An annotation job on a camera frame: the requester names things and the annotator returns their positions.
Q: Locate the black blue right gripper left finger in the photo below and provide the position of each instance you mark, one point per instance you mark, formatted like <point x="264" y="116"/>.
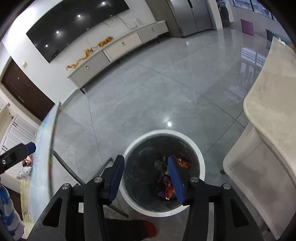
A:
<point x="76" y="213"/>

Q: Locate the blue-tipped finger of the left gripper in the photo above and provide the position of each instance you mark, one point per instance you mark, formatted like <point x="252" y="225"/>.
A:
<point x="31" y="148"/>

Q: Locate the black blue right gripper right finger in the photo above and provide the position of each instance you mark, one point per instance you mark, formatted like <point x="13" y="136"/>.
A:
<point x="232" y="219"/>

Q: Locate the red snack bag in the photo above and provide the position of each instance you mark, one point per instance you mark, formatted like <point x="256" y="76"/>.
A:
<point x="165" y="189"/>

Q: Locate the white round trash bin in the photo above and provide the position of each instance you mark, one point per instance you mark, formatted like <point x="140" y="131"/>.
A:
<point x="146" y="171"/>

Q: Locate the blue white gloved hand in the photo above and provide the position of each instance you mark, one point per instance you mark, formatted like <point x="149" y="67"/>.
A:
<point x="10" y="217"/>

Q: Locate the white shoe cabinet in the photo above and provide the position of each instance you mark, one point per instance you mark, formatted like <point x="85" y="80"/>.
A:
<point x="17" y="124"/>

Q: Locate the dark brown entrance door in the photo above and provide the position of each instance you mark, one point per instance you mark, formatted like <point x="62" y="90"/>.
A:
<point x="26" y="92"/>

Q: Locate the beige sofa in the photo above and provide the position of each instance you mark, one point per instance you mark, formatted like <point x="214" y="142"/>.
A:
<point x="262" y="161"/>

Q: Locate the white TV cabinet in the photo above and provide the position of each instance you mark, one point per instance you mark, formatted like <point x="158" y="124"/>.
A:
<point x="114" y="50"/>

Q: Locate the golden dragon ornament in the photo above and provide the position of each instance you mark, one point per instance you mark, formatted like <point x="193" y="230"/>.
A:
<point x="89" y="51"/>

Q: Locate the grey refrigerator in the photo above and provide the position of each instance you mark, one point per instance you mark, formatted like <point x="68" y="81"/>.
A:
<point x="192" y="16"/>

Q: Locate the wall-mounted black television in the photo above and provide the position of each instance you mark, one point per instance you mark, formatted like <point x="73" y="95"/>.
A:
<point x="67" y="21"/>

